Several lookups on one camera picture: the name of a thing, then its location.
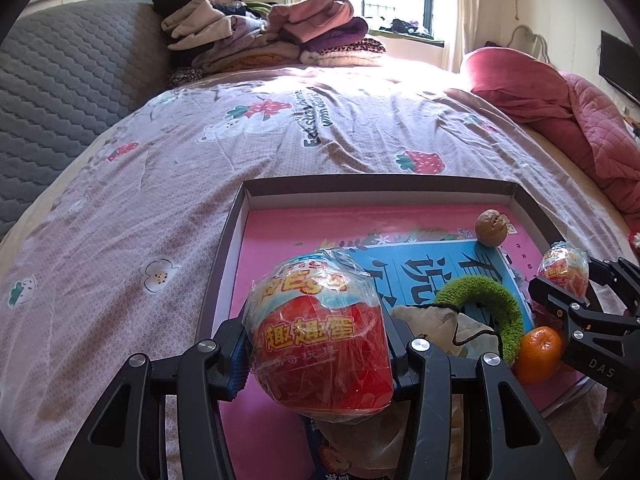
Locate small toy egg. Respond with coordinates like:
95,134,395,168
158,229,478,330
537,242,591,297

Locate blue cookie packet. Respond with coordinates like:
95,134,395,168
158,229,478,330
302,414,401,480

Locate pink pillow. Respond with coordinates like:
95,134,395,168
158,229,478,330
459,46,572,122

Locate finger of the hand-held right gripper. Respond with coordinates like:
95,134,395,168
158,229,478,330
529,276,640,348
589,257,640,316

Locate black television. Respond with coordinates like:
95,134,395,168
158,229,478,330
599,29,640,109

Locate pile of folded clothes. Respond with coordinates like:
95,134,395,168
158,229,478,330
152,0,389,89

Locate orange tangerine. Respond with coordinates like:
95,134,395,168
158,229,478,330
513,326,565,385

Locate cream mesh scrunchie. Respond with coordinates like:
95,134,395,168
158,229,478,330
314,304,504,472

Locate green fuzzy ring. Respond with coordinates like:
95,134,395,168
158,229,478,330
432,275,525,367

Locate large toy egg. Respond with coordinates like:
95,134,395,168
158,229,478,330
241,248,394,417

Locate strawberry printed bedsheet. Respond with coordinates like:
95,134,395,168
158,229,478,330
0,62,637,480

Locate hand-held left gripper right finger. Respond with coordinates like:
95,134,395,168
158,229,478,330
385,317,576,480

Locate pink quilt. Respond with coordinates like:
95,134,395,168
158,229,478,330
554,71,640,217

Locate dark clothes on windowsill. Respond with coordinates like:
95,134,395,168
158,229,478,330
386,18,434,41

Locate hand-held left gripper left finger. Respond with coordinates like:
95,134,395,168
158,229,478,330
55,317,251,480

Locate brown walnut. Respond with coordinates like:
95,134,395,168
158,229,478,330
474,209,510,248

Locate shallow grey cardboard box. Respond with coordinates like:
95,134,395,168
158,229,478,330
194,176,602,480

